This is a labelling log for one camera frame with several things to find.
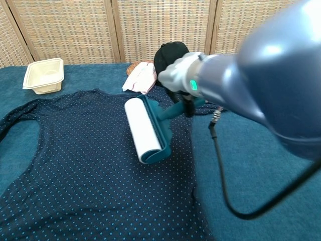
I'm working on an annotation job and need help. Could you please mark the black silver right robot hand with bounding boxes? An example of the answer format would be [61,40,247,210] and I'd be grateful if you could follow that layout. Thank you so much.
[157,52,196,118]

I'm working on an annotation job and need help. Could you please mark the teal white lint roller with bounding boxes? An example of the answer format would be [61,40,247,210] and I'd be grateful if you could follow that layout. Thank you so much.
[124,94,207,165]

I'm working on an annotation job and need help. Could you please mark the black baseball cap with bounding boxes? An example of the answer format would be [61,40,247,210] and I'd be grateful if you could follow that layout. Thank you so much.
[153,41,192,89]

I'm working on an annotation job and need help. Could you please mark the white tissue pack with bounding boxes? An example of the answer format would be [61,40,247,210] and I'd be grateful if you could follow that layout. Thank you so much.
[122,62,158,96]

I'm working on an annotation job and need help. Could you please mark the round woven coaster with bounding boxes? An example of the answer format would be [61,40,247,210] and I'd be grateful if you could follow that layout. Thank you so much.
[126,62,153,76]

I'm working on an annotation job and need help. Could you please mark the woven bamboo folding screen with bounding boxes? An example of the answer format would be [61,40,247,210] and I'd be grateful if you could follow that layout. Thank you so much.
[0,0,301,68]

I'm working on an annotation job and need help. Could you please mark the teal blue carpet table cover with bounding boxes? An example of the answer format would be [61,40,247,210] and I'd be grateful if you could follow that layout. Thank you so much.
[0,61,321,241]

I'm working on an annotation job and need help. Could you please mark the navy polka dot shirt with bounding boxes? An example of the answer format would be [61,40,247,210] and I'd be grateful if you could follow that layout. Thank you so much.
[0,88,228,241]

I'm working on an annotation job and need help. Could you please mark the cream plastic food container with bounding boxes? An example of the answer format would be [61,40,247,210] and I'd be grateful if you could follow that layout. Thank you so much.
[22,58,65,95]

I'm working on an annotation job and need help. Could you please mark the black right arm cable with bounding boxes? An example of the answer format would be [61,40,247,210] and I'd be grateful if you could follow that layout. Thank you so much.
[208,106,321,220]

